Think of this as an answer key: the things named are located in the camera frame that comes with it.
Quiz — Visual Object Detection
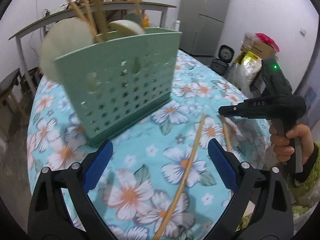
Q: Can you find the green sleeve forearm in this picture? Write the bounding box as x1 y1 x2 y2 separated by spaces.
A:
287 142 319 219

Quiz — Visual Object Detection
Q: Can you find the right hand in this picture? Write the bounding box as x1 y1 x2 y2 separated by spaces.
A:
269 124 315 164

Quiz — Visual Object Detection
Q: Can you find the yellow bag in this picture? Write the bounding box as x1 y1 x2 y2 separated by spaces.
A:
235 51 262 81

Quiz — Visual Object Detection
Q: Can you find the wooden chopstick on table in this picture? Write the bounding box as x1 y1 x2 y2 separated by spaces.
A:
220 116 232 152

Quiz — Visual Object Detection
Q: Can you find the black rice cooker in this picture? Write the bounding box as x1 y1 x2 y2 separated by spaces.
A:
210 45 234 76

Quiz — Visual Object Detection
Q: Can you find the floral blue tablecloth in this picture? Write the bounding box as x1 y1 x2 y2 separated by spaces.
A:
27 51 269 239

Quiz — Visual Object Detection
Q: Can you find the grey refrigerator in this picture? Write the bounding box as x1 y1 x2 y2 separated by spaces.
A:
177 0 230 56

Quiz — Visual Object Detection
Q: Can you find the wooden chair black seat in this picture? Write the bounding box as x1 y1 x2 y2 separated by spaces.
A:
1 68 28 120

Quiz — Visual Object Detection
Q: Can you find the green plastic utensil basket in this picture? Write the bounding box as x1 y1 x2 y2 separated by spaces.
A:
54 27 182 146

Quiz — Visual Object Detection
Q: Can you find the white plastic spoon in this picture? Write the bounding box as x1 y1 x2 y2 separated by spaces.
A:
109 20 145 36

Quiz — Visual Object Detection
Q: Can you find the wooden top desk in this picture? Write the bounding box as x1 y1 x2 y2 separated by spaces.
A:
8 0 178 95

